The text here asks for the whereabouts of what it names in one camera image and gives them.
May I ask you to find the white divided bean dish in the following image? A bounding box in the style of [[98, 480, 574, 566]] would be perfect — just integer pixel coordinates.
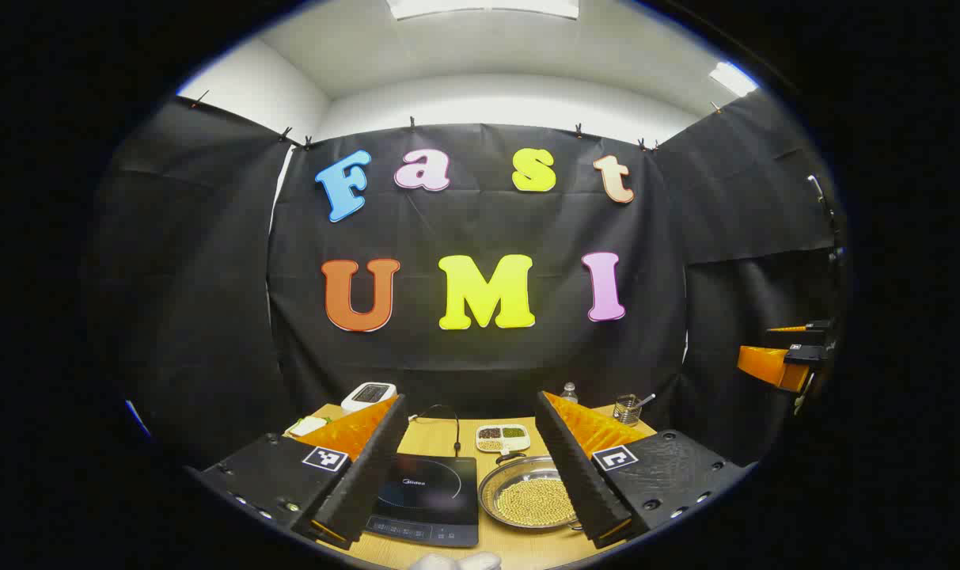
[[476, 424, 531, 454]]

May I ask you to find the green plate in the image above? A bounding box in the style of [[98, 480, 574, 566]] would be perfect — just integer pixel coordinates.
[[284, 416, 332, 439]]

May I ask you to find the stainless steel pot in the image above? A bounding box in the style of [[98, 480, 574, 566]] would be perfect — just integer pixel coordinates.
[[478, 450, 587, 533]]

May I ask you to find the black induction cooktop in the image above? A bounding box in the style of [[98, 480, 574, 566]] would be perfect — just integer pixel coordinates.
[[366, 454, 479, 548]]

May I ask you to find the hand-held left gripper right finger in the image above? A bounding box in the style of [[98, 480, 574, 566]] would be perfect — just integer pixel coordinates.
[[535, 390, 748, 549]]

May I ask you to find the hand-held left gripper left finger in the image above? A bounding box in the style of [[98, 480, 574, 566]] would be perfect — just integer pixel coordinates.
[[199, 394, 409, 551]]

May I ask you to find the small ceiling light panel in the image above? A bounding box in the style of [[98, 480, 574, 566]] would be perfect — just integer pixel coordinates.
[[709, 62, 759, 97]]

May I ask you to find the pile of soybeans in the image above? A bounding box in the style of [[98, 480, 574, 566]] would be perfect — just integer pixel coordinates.
[[495, 477, 577, 526]]

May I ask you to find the white toaster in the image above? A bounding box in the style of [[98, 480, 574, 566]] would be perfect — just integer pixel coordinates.
[[341, 382, 397, 414]]

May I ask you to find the large ceiling light panel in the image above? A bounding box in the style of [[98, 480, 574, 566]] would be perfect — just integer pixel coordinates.
[[385, 0, 580, 21]]

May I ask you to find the black power cable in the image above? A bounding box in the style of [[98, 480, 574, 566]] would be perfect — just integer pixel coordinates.
[[412, 404, 462, 458]]

